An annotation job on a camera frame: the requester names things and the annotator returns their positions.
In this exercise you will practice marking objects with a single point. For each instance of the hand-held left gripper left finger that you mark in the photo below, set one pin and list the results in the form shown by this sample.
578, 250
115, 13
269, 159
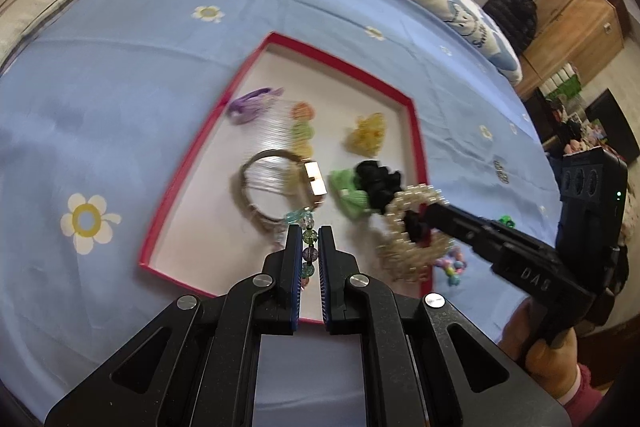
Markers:
296, 277

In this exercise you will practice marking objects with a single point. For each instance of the clear comb with coloured flowers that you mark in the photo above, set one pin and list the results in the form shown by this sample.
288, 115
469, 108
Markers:
302, 129

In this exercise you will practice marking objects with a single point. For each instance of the red shallow tray box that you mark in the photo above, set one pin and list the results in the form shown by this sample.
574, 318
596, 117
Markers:
210, 207

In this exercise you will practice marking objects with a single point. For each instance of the pearl bead scrunchie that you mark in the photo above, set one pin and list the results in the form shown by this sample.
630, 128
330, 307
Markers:
400, 207

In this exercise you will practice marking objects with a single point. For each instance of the white and green packages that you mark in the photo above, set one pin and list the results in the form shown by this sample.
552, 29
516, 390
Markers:
562, 82

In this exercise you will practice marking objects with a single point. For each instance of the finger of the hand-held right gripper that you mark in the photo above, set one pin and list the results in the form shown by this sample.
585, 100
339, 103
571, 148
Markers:
460, 229

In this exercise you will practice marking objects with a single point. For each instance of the person's right forearm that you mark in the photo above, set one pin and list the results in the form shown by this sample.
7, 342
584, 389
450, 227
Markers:
582, 402

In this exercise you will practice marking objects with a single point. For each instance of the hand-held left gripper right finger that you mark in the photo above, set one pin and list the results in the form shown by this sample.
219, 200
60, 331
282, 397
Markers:
326, 277

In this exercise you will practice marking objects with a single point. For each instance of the blue floral bed sheet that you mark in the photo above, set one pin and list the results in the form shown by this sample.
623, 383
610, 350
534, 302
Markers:
125, 132

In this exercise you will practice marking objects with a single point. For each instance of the person's right hand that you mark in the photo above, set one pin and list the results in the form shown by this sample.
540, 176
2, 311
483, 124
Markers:
545, 367

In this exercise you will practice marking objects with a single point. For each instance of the dark shelf unit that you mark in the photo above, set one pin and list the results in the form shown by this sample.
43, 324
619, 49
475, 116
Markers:
605, 117

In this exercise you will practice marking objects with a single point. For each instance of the black scrunchie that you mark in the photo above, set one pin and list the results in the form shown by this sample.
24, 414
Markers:
380, 182

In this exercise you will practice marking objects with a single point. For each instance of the green bow hair clip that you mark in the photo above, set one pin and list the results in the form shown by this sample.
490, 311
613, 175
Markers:
345, 193

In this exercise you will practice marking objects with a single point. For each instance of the yellow hair claw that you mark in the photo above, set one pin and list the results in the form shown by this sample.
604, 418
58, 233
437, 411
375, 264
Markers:
367, 134

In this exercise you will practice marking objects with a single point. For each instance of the wooden wardrobe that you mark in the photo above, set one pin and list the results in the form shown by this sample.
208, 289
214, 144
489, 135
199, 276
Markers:
580, 27

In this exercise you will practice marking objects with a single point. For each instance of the long green hair clip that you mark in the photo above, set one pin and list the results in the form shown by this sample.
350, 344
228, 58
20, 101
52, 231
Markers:
506, 222

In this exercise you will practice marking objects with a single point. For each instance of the purple hair clip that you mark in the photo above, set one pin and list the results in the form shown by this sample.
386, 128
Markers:
252, 104

